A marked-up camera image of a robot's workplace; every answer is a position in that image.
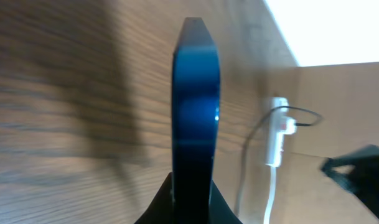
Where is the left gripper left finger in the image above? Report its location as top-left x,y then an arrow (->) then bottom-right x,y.
135,172 -> 173,224

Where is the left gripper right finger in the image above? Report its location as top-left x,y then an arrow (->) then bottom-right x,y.
209,182 -> 242,224

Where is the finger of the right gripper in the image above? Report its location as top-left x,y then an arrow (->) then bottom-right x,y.
321,144 -> 379,219

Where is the black charging cable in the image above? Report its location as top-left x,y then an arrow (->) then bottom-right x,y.
234,105 -> 324,218

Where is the blue smartphone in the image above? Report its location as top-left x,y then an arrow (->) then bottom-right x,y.
171,17 -> 220,223

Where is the white charger adapter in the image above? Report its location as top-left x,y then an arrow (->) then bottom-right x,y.
281,116 -> 297,135

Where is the white power strip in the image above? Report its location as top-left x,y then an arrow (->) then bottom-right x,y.
265,97 -> 289,167

